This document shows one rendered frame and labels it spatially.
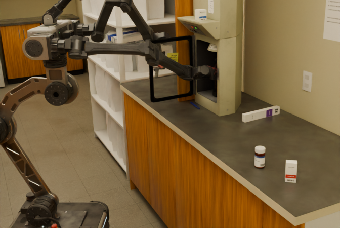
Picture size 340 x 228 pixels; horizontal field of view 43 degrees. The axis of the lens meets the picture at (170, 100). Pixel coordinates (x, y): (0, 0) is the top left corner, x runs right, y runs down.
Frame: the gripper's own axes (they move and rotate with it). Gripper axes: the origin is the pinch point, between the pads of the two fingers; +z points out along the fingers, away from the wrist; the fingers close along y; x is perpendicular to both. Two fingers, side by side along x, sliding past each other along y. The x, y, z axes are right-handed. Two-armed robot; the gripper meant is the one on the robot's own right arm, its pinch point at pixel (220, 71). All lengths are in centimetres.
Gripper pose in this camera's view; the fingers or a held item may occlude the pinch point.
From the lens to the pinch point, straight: 271.6
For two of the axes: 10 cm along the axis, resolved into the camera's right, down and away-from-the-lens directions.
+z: 8.9, -1.3, 4.3
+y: -4.5, -2.6, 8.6
